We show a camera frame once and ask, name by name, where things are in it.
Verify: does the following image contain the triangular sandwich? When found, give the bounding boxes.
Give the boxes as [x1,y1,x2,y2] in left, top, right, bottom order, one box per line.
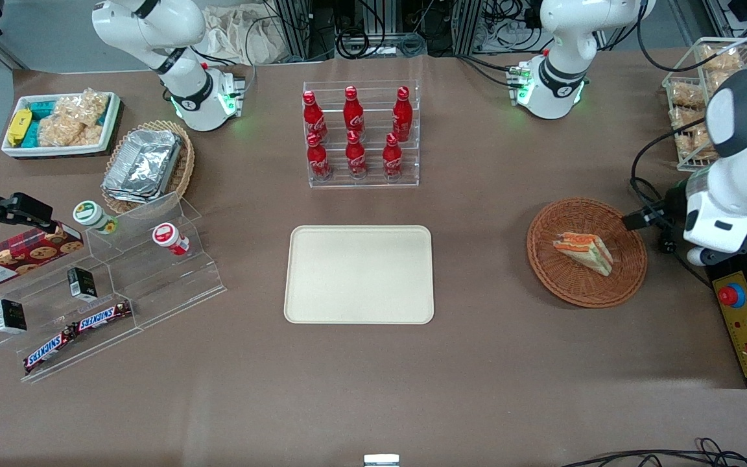
[553,232,614,277]

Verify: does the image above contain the clear acrylic stepped display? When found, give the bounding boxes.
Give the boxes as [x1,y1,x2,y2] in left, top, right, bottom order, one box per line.
[0,191,227,383]

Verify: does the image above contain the bagged rice crackers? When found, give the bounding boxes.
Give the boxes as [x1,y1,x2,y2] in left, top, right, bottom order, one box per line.
[38,89,110,147]

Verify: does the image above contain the black cable bundle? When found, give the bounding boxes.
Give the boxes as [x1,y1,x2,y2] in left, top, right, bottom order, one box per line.
[335,0,429,59]

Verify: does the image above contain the bagged fried snack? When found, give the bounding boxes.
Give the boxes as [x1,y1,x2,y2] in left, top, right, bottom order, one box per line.
[670,107,706,130]
[670,82,706,108]
[677,126,717,161]
[700,44,744,72]

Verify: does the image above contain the red cola bottle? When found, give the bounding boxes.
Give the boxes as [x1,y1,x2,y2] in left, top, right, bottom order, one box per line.
[383,133,403,179]
[344,86,366,140]
[302,90,329,143]
[392,86,413,141]
[307,133,333,181]
[345,130,368,179]

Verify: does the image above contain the white rectangular snack bin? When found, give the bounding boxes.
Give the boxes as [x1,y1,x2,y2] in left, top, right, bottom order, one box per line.
[1,91,121,158]

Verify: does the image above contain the brown chocolate bar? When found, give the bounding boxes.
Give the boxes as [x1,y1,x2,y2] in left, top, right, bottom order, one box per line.
[72,300,133,333]
[23,328,79,375]

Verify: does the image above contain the green lid cup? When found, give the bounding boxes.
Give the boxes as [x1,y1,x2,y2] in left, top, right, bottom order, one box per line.
[73,200,119,235]

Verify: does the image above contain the oval wicker basket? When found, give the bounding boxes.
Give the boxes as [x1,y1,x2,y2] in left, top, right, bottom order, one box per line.
[101,120,196,215]

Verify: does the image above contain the clear acrylic bottle rack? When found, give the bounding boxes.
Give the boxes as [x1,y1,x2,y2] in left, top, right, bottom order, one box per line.
[302,80,421,189]

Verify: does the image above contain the yellow snack pack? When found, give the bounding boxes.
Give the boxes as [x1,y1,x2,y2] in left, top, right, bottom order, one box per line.
[7,108,32,147]

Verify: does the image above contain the beige cloth bag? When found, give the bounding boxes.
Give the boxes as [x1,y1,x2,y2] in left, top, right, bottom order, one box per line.
[202,5,283,66]

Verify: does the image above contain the red cookie box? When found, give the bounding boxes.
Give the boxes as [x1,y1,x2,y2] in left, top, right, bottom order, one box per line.
[0,224,84,292]

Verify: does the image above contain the black cables on table edge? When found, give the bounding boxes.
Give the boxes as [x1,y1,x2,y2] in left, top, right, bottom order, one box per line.
[562,438,747,467]

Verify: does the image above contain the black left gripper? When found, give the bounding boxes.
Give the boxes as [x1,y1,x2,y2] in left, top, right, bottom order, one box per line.
[622,189,688,232]

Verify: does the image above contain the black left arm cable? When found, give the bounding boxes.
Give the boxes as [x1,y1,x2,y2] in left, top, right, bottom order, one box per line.
[630,13,747,224]

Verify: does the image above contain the beige rectangular tray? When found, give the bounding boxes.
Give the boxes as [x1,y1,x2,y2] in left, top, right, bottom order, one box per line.
[283,225,435,325]

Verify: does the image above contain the stacked foil containers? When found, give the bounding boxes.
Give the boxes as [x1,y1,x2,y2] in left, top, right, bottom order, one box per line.
[102,129,183,204]

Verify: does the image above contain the aluminium frame post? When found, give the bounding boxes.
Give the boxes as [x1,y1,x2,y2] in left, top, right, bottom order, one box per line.
[455,0,483,56]
[270,0,313,62]

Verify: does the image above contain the red lid cup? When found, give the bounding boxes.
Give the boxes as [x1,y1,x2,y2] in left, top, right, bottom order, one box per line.
[152,222,190,256]

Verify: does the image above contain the dark grey wrist camera mount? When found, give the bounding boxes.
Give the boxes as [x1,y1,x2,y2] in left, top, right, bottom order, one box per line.
[688,221,747,268]

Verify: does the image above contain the small black box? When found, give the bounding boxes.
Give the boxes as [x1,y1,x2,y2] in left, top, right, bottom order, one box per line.
[67,267,98,302]
[0,298,28,335]

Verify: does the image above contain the black power cable with plug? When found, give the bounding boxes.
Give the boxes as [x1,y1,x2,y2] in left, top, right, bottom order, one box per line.
[630,176,713,289]

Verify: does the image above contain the round brown wicker basket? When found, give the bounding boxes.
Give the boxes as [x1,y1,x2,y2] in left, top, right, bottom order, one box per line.
[527,198,648,309]

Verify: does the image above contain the white wire basket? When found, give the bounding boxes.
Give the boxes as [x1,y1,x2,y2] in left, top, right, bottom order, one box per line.
[662,37,747,173]

